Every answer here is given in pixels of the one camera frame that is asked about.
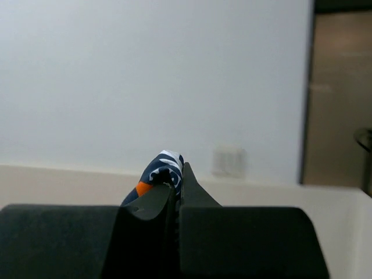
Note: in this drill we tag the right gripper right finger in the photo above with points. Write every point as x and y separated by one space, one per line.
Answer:
201 218

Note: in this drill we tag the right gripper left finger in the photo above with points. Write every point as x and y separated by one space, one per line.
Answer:
142 240

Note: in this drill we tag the colourful patterned shorts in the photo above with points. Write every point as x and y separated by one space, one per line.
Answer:
165 169

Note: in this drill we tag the brown door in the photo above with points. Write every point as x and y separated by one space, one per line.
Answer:
337 125

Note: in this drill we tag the white wall switch plate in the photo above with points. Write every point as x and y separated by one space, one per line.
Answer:
229 161

